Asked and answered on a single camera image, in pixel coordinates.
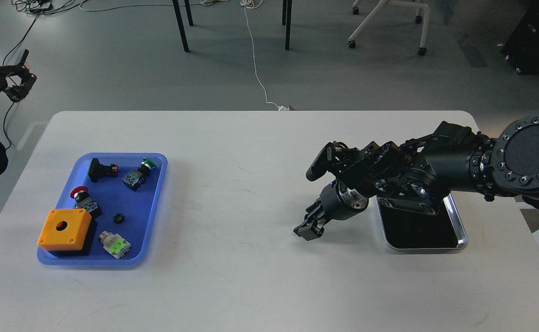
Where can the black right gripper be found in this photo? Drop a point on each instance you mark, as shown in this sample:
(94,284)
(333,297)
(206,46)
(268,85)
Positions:
(336,202)

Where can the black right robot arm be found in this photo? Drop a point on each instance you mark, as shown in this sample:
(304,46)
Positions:
(419,174)

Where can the silver metal tray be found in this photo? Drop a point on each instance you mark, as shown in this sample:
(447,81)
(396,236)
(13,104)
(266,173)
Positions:
(409,232)

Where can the blue plastic tray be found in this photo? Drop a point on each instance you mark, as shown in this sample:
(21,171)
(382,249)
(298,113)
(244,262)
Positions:
(138,207)

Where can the orange button box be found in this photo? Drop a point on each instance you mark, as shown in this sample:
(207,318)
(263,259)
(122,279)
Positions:
(65,230)

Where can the silver green push button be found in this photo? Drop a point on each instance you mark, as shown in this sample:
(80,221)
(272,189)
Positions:
(114,244)

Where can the black table leg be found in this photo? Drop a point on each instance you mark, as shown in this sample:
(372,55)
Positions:
(180,23)
(286,18)

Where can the black selector switch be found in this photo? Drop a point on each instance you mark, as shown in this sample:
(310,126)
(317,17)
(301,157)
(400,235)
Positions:
(97,170)

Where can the red push button switch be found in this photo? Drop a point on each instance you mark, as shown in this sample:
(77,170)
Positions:
(83,201)

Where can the green push button switch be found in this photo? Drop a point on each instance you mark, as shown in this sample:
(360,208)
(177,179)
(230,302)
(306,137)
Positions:
(136,178)

